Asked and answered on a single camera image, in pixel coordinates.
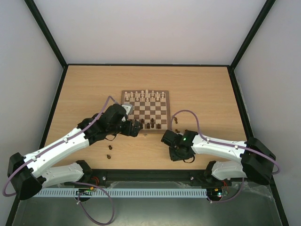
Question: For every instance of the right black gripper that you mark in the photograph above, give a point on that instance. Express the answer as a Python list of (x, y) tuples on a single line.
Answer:
[(168, 139)]

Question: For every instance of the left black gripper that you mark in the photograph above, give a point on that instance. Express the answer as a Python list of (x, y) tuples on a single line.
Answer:
[(128, 131)]

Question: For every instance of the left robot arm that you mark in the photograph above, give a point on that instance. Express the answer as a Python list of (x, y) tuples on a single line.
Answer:
[(30, 173)]

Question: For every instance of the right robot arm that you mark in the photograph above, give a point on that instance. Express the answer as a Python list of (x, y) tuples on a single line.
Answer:
[(249, 159)]

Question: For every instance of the wooden chess board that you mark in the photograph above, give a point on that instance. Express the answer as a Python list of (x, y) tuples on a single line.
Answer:
[(148, 108)]

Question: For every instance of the grey slotted cable duct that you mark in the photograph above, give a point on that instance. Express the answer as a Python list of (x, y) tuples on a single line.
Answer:
[(124, 193)]

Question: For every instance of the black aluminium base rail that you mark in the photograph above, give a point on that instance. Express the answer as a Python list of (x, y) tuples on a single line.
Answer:
[(193, 177)]

